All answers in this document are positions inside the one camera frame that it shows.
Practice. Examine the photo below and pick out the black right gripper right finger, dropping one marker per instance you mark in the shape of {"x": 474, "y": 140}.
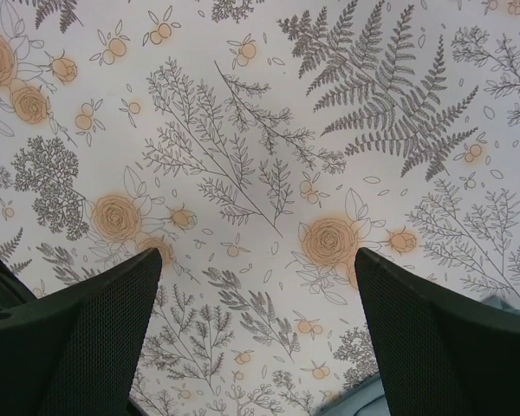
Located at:
{"x": 438, "y": 352}

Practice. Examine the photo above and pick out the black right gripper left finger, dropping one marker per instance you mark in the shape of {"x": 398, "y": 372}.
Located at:
{"x": 76, "y": 351}

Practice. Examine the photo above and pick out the floral patterned table mat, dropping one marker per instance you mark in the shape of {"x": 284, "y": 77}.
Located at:
{"x": 258, "y": 145}

